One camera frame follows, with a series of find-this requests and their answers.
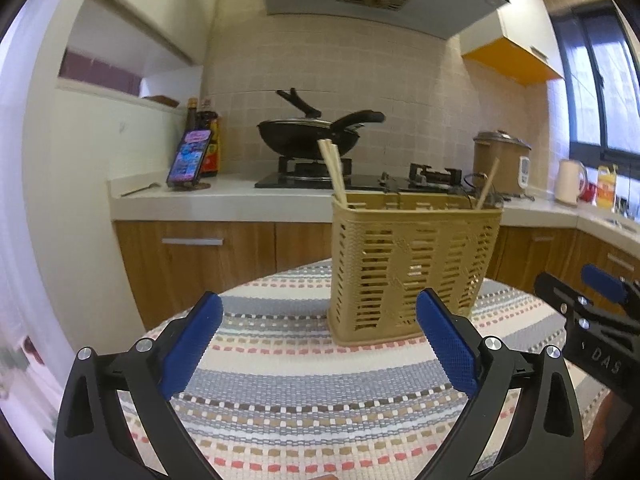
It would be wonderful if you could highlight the person's right forearm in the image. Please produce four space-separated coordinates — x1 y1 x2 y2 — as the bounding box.
582 390 640 467

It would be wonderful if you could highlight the wooden chopstick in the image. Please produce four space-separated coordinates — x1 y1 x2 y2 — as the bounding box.
317 139 346 206
327 142 349 205
474 157 501 210

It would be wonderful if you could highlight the black wok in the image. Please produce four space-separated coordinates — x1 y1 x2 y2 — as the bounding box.
256 109 386 159

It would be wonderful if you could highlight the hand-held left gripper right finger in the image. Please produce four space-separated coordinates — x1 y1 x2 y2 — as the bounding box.
416 288 587 480

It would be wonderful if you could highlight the black power cable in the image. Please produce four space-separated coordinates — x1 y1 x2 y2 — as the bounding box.
462 172 507 197

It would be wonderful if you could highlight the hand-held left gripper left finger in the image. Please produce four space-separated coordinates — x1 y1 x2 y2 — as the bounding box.
53 291 225 480

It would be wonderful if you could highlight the yellow juice bottle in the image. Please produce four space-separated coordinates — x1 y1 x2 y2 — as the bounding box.
595 162 620 210

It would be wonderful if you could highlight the striped woven tablecloth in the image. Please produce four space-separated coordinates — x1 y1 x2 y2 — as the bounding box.
117 257 609 480

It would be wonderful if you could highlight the dark framed window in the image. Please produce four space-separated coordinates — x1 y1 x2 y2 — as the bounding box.
552 2 640 182

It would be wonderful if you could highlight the metal drawer handle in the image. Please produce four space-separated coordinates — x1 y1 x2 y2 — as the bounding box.
160 237 224 247

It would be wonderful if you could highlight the black gas stove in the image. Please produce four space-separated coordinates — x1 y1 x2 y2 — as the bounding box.
254 157 472 192

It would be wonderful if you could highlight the white orange wall cabinet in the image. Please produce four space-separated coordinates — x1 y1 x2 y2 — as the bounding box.
460 0 566 87

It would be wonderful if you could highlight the glass wok lid black handle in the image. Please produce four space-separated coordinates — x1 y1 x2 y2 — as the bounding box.
257 87 334 129

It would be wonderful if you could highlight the yellow plastic utensil basket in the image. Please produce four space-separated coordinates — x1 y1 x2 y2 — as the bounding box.
327 192 505 347

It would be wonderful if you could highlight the dark sauce bottle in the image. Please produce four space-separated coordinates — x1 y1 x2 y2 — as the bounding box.
197 109 219 177

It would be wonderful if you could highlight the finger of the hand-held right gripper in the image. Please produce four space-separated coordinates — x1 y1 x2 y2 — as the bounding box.
533 272 602 319
580 263 640 312

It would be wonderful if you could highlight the smartphone with lit screen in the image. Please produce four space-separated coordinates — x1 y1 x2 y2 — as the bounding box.
166 129 213 186

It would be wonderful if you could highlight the brown rice cooker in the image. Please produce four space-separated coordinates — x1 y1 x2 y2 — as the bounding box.
472 130 532 196

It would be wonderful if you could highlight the cream electric kettle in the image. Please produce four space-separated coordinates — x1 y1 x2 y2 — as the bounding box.
553 158 589 206

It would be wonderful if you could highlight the spoon on counter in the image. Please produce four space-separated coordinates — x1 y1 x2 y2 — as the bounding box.
119 183 161 198

